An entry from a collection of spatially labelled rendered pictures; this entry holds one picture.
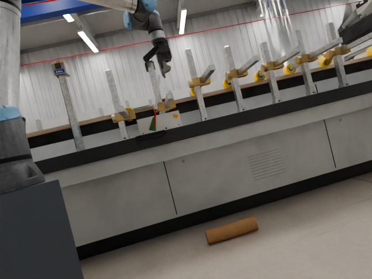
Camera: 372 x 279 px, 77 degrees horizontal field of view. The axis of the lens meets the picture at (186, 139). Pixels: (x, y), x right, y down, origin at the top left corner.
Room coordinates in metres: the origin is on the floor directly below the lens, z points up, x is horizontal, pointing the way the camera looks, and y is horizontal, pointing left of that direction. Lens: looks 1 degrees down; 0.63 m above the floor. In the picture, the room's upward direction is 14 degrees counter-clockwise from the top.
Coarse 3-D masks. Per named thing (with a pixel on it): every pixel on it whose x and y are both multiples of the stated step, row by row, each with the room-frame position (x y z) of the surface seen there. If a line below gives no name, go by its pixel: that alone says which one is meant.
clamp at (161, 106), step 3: (159, 102) 1.40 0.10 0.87; (162, 102) 1.40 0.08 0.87; (174, 102) 1.41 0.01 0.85; (153, 105) 1.40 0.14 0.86; (159, 105) 1.40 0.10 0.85; (162, 105) 1.40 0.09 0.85; (171, 105) 1.41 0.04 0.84; (174, 105) 1.41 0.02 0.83; (153, 108) 1.40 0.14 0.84; (159, 108) 1.40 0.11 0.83; (162, 108) 1.40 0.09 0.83; (165, 108) 1.40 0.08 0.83; (168, 108) 1.41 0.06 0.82; (171, 108) 1.42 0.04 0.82; (156, 111) 1.41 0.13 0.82
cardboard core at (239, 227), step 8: (224, 224) 1.35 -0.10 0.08; (232, 224) 1.33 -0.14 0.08; (240, 224) 1.33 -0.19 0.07; (248, 224) 1.33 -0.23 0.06; (256, 224) 1.33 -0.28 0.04; (208, 232) 1.31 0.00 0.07; (216, 232) 1.31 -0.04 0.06; (224, 232) 1.31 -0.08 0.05; (232, 232) 1.31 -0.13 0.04; (240, 232) 1.32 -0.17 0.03; (208, 240) 1.30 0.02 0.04; (216, 240) 1.30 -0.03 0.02
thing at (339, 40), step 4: (336, 40) 1.30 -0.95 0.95; (340, 40) 1.29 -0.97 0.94; (328, 44) 1.36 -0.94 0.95; (332, 44) 1.33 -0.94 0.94; (336, 44) 1.31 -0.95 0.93; (320, 48) 1.42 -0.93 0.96; (324, 48) 1.39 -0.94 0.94; (328, 48) 1.36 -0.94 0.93; (316, 52) 1.46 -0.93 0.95; (320, 52) 1.43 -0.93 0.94; (312, 56) 1.50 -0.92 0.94; (316, 56) 1.50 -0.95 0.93; (292, 64) 1.70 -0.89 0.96; (296, 64) 1.67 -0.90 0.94; (292, 68) 1.72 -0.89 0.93
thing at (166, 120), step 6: (162, 114) 1.40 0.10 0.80; (168, 114) 1.40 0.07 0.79; (138, 120) 1.38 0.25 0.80; (144, 120) 1.39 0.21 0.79; (150, 120) 1.39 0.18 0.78; (156, 120) 1.39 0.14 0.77; (162, 120) 1.40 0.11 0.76; (168, 120) 1.40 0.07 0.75; (174, 120) 1.41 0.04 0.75; (180, 120) 1.41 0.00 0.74; (138, 126) 1.38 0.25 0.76; (144, 126) 1.38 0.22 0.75; (156, 126) 1.39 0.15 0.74; (162, 126) 1.40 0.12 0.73; (168, 126) 1.40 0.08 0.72; (174, 126) 1.41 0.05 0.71; (144, 132) 1.38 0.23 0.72; (150, 132) 1.39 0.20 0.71
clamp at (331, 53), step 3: (333, 48) 1.57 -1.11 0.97; (336, 48) 1.56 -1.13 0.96; (339, 48) 1.56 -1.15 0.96; (330, 51) 1.57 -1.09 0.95; (333, 51) 1.56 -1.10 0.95; (336, 51) 1.56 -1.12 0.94; (339, 51) 1.56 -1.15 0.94; (345, 51) 1.57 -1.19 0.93; (348, 51) 1.57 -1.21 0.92; (327, 54) 1.60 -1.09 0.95; (330, 54) 1.58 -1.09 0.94; (333, 54) 1.56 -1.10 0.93; (336, 54) 1.56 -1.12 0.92; (339, 54) 1.57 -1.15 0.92; (342, 54) 1.60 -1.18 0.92; (330, 57) 1.61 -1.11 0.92
